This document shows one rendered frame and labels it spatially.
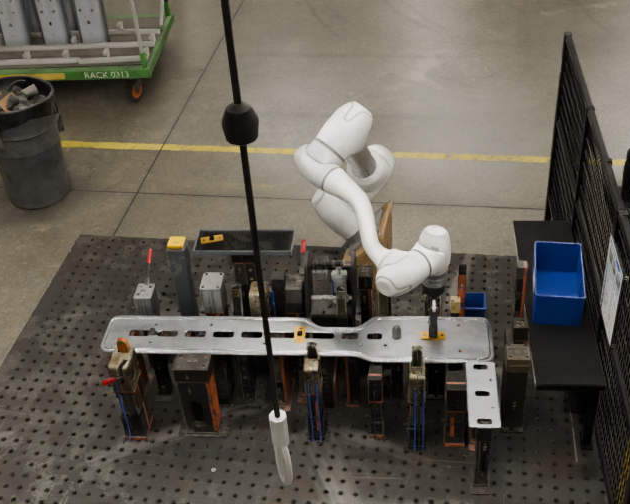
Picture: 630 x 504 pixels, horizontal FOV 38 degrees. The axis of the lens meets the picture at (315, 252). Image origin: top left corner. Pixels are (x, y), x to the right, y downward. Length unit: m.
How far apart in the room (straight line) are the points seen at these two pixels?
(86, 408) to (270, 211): 2.39
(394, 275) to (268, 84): 4.35
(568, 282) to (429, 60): 4.06
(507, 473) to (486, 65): 4.45
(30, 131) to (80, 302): 1.88
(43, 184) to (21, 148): 0.29
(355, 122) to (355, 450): 1.14
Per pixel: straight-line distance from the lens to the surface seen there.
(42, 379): 3.78
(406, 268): 2.87
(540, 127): 6.44
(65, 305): 4.09
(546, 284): 3.45
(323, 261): 3.29
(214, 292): 3.35
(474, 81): 6.99
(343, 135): 3.22
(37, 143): 5.81
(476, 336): 3.26
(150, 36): 7.22
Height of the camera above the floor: 3.22
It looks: 38 degrees down
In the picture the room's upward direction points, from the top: 5 degrees counter-clockwise
